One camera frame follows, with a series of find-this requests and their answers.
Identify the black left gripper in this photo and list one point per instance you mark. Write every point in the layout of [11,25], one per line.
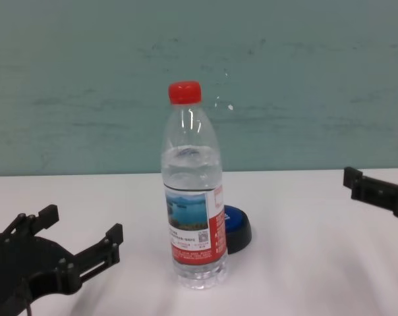
[27,263]

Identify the clear water bottle red cap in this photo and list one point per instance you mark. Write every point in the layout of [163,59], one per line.
[192,214]

